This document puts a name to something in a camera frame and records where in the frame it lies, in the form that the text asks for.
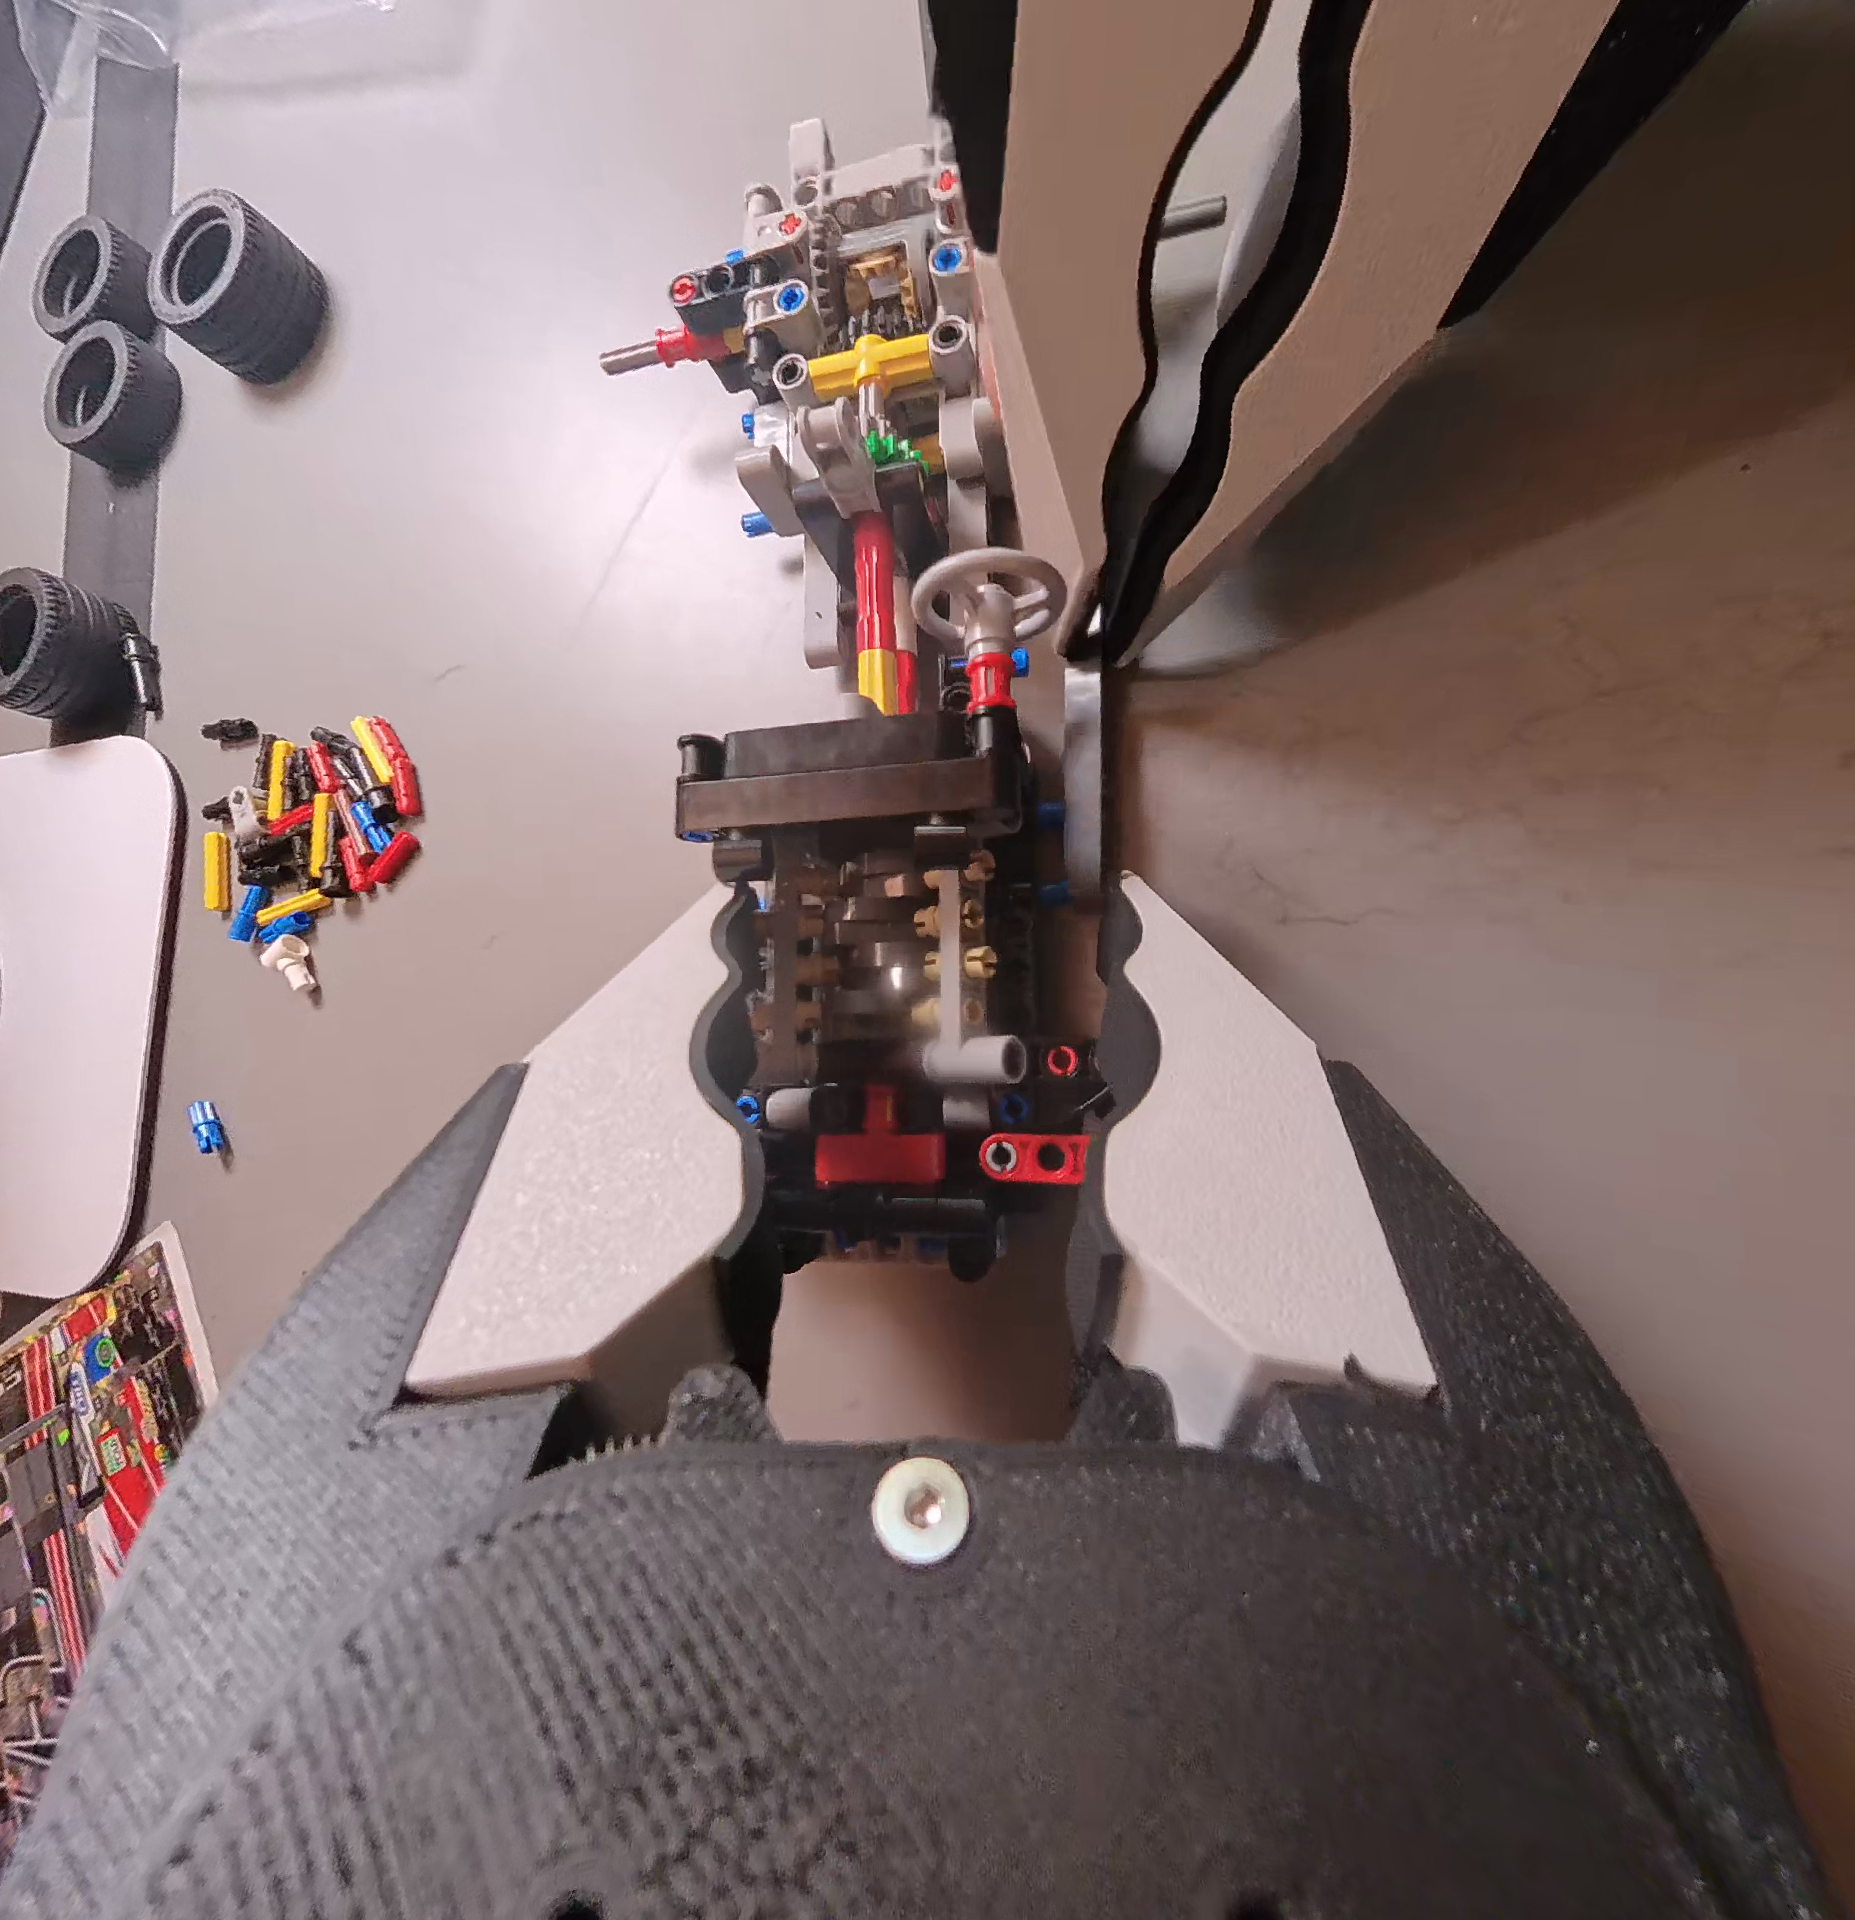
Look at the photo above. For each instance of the white rounded tray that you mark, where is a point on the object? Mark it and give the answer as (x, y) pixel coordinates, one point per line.
(58, 1050)

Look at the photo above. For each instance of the pile of small lego pins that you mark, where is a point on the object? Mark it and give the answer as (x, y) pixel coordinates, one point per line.
(320, 825)

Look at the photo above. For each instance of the colourful lego instruction booklet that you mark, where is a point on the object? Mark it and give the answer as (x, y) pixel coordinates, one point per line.
(43, 1501)

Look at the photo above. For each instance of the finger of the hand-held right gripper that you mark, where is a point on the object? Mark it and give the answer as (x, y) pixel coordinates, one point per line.
(1077, 181)
(1406, 227)

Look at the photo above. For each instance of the clear plastic bag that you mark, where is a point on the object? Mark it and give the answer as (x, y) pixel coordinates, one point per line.
(268, 23)

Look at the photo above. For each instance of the blue lego pin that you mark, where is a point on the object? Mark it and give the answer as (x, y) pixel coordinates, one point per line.
(207, 1128)

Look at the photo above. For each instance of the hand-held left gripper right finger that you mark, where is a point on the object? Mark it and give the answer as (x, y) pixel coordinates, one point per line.
(1242, 1141)

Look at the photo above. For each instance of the lego car chassis assembly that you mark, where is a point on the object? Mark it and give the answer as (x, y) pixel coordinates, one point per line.
(852, 782)

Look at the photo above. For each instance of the black lego connector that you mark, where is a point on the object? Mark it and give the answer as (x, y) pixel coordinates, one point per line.
(142, 672)

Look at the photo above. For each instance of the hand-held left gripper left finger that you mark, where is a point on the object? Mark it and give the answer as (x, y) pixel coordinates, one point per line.
(596, 1200)

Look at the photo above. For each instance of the black lego tyre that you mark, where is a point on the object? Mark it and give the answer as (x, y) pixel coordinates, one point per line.
(282, 323)
(80, 653)
(49, 249)
(140, 427)

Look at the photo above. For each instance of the white lego pin connector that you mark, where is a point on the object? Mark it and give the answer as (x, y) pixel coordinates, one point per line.
(290, 964)

